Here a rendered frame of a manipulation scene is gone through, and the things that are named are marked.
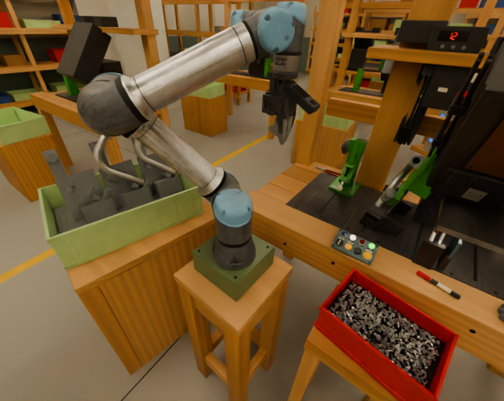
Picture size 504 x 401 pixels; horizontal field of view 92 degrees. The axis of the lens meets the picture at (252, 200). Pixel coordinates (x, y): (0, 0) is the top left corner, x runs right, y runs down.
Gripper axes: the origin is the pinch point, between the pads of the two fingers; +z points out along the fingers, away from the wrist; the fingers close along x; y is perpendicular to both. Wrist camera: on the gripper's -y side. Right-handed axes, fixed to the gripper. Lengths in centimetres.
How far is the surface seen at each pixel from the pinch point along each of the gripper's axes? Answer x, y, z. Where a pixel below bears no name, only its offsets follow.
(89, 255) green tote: 52, 55, 47
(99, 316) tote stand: 61, 45, 71
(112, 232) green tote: 42, 52, 41
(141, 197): 21, 65, 41
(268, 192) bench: -25, 20, 41
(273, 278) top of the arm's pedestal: 17.0, -11.0, 44.2
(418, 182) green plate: -29, -40, 14
